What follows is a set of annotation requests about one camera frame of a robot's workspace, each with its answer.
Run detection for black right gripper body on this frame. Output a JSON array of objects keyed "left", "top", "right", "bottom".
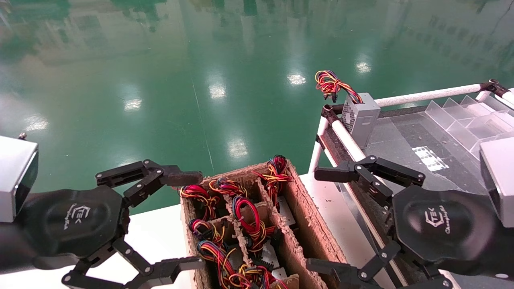
[{"left": 392, "top": 188, "right": 514, "bottom": 278}]

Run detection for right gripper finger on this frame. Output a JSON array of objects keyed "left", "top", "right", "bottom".
[
  {"left": 314, "top": 155, "right": 426, "bottom": 208},
  {"left": 306, "top": 240, "right": 454, "bottom": 289}
]

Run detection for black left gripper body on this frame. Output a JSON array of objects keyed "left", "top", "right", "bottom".
[{"left": 16, "top": 186, "right": 131, "bottom": 261}]

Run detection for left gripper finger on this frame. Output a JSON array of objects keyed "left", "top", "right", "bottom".
[
  {"left": 96, "top": 159, "right": 204, "bottom": 208},
  {"left": 61, "top": 238, "right": 206, "bottom": 289}
]

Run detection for silver power supply red wires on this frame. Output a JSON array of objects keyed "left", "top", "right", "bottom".
[{"left": 252, "top": 155, "right": 300, "bottom": 231}]

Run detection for grey perforated power supply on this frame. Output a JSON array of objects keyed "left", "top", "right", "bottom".
[{"left": 315, "top": 70, "right": 381, "bottom": 150}]

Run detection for brown divided cardboard box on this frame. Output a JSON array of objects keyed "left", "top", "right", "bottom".
[{"left": 179, "top": 159, "right": 350, "bottom": 289}]

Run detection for white printed label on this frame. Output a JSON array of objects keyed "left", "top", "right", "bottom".
[{"left": 413, "top": 146, "right": 449, "bottom": 172}]

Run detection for power supply big red loop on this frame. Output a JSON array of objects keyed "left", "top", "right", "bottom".
[{"left": 232, "top": 195, "right": 282, "bottom": 270}]

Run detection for clear acrylic divider tray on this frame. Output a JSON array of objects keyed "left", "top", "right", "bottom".
[{"left": 363, "top": 94, "right": 514, "bottom": 193}]

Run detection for power supply with coloured wires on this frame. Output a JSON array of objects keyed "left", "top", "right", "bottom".
[
  {"left": 197, "top": 240, "right": 241, "bottom": 289},
  {"left": 208, "top": 178, "right": 248, "bottom": 198},
  {"left": 179, "top": 184, "right": 220, "bottom": 221},
  {"left": 188, "top": 219, "right": 226, "bottom": 246},
  {"left": 237, "top": 263, "right": 289, "bottom": 289}
]

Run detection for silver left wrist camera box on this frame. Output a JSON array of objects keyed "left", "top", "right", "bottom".
[{"left": 0, "top": 132, "right": 39, "bottom": 223}]

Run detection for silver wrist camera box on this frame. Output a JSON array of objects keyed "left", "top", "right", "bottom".
[
  {"left": 480, "top": 136, "right": 514, "bottom": 228},
  {"left": 0, "top": 132, "right": 39, "bottom": 223}
]

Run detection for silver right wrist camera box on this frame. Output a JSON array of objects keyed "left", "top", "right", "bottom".
[{"left": 480, "top": 136, "right": 514, "bottom": 228}]

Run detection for white pipe frame table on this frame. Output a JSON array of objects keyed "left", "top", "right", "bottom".
[{"left": 307, "top": 79, "right": 514, "bottom": 289}]

